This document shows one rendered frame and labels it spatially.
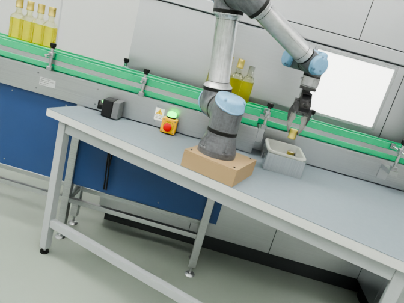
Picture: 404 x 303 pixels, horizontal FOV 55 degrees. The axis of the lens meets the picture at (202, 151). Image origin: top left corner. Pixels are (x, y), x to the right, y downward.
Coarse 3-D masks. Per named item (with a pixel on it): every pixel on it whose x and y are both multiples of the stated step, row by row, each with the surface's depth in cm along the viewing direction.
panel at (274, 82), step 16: (240, 32) 199; (256, 32) 198; (240, 48) 201; (256, 48) 201; (272, 48) 200; (320, 48) 197; (256, 64) 203; (272, 64) 202; (384, 64) 196; (256, 80) 205; (272, 80) 204; (288, 80) 203; (256, 96) 207; (272, 96) 206; (288, 96) 205; (384, 96) 200; (368, 128) 206
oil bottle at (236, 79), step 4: (236, 72) 192; (232, 76) 192; (236, 76) 191; (240, 76) 191; (232, 80) 192; (236, 80) 192; (240, 80) 191; (232, 84) 192; (236, 84) 192; (240, 84) 192; (232, 88) 193; (236, 88) 193; (232, 92) 193; (236, 92) 193
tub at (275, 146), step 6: (270, 144) 188; (276, 144) 188; (282, 144) 188; (288, 144) 188; (270, 150) 168; (276, 150) 188; (282, 150) 188; (294, 150) 188; (300, 150) 181; (288, 156) 167; (294, 156) 167; (300, 156) 176
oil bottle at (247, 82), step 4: (244, 76) 193; (248, 76) 191; (244, 80) 191; (248, 80) 191; (252, 80) 191; (244, 84) 191; (248, 84) 191; (252, 84) 191; (240, 88) 192; (244, 88) 192; (248, 88) 192; (240, 92) 192; (244, 92) 192; (248, 92) 192; (240, 96) 193; (244, 96) 193; (248, 96) 193
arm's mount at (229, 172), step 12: (192, 156) 144; (204, 156) 143; (240, 156) 155; (192, 168) 145; (204, 168) 143; (216, 168) 140; (228, 168) 138; (240, 168) 140; (252, 168) 156; (216, 180) 141; (228, 180) 139; (240, 180) 146
